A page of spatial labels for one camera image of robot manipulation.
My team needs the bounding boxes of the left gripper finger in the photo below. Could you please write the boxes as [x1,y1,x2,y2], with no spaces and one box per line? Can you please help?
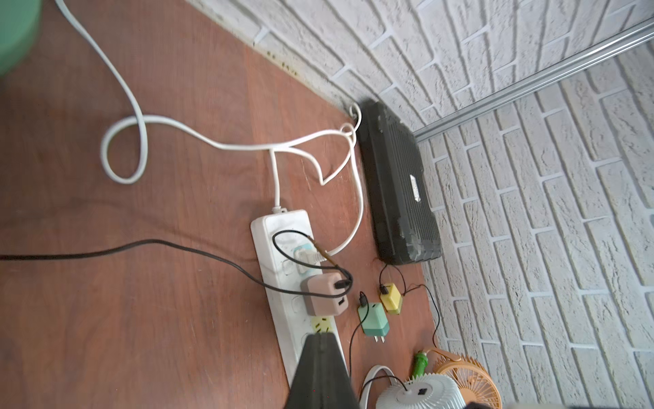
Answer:
[284,332,359,409]

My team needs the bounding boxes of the green usb charger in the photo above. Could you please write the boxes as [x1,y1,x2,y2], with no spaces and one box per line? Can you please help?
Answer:
[358,303,390,342]

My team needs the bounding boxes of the pink usb charger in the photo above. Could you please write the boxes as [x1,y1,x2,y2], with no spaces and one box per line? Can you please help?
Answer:
[301,273,350,317]

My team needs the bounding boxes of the yellow usb charger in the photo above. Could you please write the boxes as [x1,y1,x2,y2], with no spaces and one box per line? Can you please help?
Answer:
[380,283,403,315]

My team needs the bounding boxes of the white power strip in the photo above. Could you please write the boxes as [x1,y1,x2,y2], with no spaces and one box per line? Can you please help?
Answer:
[250,210,340,383]

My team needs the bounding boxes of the white small desk fan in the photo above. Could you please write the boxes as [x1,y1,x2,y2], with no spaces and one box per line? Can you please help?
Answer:
[359,365,467,408]

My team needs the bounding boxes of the orange small fan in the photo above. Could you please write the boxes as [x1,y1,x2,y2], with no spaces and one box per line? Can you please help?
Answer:
[430,348,502,409]

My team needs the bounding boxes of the black plastic tool case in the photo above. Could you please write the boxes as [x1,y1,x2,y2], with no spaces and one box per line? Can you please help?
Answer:
[357,102,442,265]

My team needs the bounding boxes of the black usb cable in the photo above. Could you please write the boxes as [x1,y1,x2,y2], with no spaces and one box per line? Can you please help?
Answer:
[0,228,354,300]

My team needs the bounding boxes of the green fan by back wall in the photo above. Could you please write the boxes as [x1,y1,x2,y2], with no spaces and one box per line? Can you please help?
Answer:
[0,0,43,76]

